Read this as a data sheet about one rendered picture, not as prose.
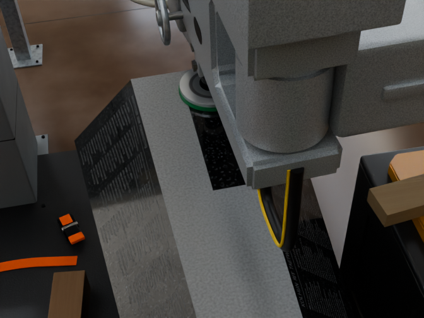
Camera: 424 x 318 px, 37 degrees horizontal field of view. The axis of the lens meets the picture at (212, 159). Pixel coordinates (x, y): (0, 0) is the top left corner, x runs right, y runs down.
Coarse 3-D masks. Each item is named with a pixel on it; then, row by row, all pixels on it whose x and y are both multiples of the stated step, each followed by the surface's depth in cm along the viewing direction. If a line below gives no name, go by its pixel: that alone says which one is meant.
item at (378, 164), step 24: (360, 168) 193; (384, 168) 188; (360, 192) 196; (360, 216) 200; (360, 240) 203; (384, 240) 181; (408, 240) 169; (360, 264) 209; (384, 264) 186; (408, 264) 166; (360, 288) 213; (384, 288) 189; (408, 288) 168; (360, 312) 216; (384, 312) 192; (408, 312) 173
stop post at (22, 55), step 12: (0, 0) 329; (12, 0) 330; (12, 12) 335; (12, 24) 340; (12, 36) 345; (24, 36) 346; (12, 48) 365; (24, 48) 351; (36, 48) 364; (12, 60) 357; (24, 60) 356; (36, 60) 356
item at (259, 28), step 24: (240, 0) 92; (264, 0) 89; (288, 0) 90; (312, 0) 91; (336, 0) 92; (360, 0) 93; (384, 0) 94; (240, 24) 95; (264, 24) 92; (288, 24) 93; (312, 24) 94; (336, 24) 95; (360, 24) 96; (384, 24) 97
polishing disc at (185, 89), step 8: (192, 72) 209; (184, 80) 206; (192, 80) 206; (184, 88) 203; (192, 88) 203; (200, 88) 203; (184, 96) 200; (192, 96) 200; (200, 96) 200; (208, 96) 200; (200, 104) 198; (208, 104) 197
